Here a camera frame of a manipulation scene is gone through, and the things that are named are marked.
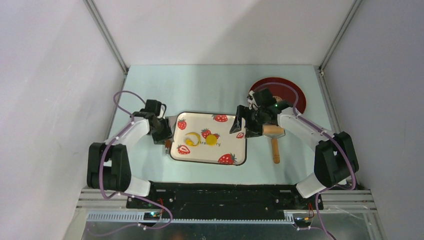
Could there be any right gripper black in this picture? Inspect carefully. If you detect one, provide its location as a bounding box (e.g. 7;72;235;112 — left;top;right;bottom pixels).
229;104;266;139

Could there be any metal scraper wooden handle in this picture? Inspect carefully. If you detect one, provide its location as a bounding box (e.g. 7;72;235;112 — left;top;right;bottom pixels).
164;115;178;155

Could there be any yellow dough trim scrap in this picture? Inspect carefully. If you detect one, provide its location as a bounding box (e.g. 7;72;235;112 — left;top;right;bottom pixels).
184;132;201;147

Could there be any yellow dough piece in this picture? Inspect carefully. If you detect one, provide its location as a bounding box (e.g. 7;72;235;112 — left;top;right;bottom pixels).
205;134;218;146

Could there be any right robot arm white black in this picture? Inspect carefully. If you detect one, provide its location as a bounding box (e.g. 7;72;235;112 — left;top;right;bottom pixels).
229;88;359;209

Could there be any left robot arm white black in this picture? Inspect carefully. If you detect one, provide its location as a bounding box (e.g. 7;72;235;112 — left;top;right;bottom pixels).
86;99;173;208

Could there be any strawberry pattern white tray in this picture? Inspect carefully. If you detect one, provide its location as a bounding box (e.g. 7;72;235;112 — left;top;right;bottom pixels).
169;112;247;166

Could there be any round red plate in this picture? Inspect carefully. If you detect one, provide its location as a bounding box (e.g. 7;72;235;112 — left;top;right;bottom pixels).
249;77;307;114

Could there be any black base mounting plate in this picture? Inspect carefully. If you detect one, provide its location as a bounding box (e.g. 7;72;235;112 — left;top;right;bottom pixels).
126;182;324;221

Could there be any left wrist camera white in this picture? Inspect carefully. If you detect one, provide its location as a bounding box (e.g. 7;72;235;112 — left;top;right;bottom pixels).
158;103;167;119

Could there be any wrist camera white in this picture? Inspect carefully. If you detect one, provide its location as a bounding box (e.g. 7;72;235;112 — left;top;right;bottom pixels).
158;103;167;119
247;90;258;110

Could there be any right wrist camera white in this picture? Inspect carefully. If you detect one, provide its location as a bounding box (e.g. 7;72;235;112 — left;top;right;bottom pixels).
247;90;258;110

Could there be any aluminium frame rail front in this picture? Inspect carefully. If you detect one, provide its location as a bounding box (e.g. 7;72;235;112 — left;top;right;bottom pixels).
75;189;377;225

